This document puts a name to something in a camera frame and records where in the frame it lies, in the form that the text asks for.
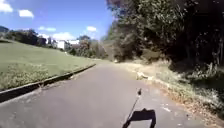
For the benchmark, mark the green grass slope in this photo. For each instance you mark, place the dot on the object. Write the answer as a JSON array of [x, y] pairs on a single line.
[[36, 61]]

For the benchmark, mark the wood of dark trees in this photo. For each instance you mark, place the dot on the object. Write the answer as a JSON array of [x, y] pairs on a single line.
[[166, 30]]

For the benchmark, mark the dry grass verge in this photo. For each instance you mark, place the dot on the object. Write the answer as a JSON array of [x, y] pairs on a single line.
[[180, 85]]

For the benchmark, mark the dark kerb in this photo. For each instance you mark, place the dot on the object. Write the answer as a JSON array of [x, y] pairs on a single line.
[[40, 83]]

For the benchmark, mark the distant row of trees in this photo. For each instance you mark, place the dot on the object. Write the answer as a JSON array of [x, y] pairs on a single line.
[[25, 36]]

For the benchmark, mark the white building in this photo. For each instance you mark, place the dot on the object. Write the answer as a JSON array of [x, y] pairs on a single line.
[[62, 44]]

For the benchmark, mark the grey asphalt path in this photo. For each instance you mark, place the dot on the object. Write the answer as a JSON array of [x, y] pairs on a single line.
[[96, 96]]

